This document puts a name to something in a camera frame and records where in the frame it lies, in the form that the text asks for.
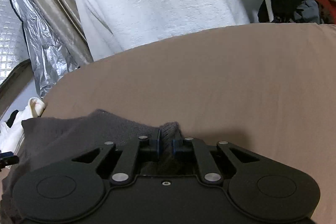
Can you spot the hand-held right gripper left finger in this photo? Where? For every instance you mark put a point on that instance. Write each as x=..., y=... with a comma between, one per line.
x=155, y=146

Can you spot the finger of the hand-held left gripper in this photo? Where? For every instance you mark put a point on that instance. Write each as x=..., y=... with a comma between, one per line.
x=9, y=158

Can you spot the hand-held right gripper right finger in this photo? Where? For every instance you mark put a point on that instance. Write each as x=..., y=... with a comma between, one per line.
x=176, y=148

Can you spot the grey knit sweater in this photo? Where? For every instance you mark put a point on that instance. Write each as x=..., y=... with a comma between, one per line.
x=65, y=132

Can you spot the folded white garment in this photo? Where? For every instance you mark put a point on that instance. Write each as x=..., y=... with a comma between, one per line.
x=26, y=119

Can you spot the crumpled silver foil sheet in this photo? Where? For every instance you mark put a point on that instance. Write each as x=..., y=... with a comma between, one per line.
x=44, y=56

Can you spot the quilted silver window cover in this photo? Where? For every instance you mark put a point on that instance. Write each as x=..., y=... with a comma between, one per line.
x=10, y=29

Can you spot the beige satin curtain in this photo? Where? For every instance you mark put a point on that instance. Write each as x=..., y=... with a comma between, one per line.
x=57, y=3

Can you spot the grey blue garment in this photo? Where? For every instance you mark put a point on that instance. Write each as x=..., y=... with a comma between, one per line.
x=309, y=12

